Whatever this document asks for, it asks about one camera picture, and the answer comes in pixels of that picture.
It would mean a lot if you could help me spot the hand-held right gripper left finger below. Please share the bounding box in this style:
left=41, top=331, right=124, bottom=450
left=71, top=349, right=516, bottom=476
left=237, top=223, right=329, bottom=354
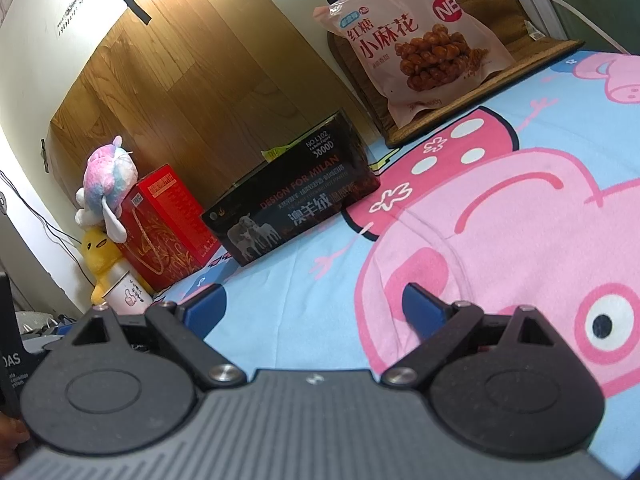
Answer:
left=62, top=284, right=247, bottom=389

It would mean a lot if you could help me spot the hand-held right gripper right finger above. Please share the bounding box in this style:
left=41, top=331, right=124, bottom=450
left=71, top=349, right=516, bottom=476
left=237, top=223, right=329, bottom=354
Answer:
left=382, top=282, right=561, bottom=387

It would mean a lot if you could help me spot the black cardboard box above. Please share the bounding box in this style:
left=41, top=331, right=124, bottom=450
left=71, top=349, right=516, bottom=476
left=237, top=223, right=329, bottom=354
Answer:
left=201, top=109, right=382, bottom=267

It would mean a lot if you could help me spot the person's left hand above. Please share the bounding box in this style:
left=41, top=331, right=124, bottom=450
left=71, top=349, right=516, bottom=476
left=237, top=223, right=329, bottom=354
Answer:
left=0, top=412, right=32, bottom=467

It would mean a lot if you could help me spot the white mug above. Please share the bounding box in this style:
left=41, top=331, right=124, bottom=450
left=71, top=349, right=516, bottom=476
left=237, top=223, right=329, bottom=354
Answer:
left=102, top=269, right=154, bottom=315

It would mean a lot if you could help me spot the red gift box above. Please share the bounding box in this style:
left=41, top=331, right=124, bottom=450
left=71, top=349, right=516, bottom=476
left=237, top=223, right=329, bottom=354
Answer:
left=117, top=164, right=221, bottom=292

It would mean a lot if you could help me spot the printed blanket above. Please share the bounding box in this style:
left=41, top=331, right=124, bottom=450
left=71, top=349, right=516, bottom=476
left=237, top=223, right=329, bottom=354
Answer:
left=150, top=49, right=640, bottom=480

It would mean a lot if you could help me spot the yellow plush toy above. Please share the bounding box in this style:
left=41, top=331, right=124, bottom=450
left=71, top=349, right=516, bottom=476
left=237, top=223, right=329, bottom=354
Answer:
left=81, top=226, right=153, bottom=307

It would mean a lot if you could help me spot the pastel plush toy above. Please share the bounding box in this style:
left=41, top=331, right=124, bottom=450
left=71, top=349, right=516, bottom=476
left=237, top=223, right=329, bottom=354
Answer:
left=75, top=135, right=139, bottom=244

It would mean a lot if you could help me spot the wooden board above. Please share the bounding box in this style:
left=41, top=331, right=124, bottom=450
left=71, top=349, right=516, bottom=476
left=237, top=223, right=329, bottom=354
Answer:
left=46, top=0, right=377, bottom=221

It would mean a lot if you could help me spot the large pink snack bag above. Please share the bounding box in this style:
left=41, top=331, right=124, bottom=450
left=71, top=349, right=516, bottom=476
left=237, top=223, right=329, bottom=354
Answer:
left=313, top=0, right=514, bottom=129

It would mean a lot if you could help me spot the black cable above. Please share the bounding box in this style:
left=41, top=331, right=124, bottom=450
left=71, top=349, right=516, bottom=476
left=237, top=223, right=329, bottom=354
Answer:
left=0, top=169, right=88, bottom=273

